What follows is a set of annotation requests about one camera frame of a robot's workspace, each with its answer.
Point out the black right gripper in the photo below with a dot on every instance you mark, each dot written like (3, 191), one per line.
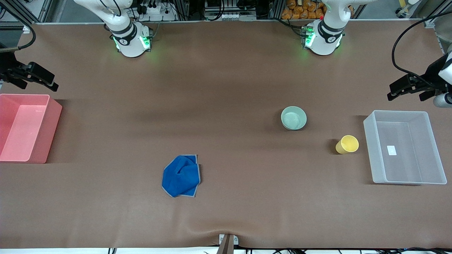
(7, 65)

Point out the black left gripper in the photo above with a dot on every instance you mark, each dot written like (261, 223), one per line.
(431, 74)

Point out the yellow plastic cup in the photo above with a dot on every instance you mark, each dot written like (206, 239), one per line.
(348, 144)

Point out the pale green bowl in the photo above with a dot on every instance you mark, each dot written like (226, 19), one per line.
(293, 119)

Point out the blue cloth with grey edging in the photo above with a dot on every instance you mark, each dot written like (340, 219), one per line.
(180, 176)

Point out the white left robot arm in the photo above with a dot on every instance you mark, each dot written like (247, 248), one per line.
(326, 35)

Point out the pink plastic bin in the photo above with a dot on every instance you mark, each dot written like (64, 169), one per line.
(24, 130)

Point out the white label sticker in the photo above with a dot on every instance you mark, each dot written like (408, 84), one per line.
(392, 150)

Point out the clear plastic bin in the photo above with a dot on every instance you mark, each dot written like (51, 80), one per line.
(406, 165)

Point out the black caster wheel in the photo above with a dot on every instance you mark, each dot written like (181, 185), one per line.
(400, 12)

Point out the white power strip with plugs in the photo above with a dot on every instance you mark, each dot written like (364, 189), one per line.
(159, 13)

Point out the orange snack packs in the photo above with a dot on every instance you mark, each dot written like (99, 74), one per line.
(300, 10)

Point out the brown table cover sheet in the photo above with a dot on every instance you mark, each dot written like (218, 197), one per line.
(226, 88)

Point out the long white socket strip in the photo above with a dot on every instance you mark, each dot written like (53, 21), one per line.
(229, 16)

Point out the aluminium frame strut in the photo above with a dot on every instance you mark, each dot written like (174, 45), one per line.
(436, 19)
(21, 14)

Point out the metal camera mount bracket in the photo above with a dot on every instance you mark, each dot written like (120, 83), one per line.
(227, 245)

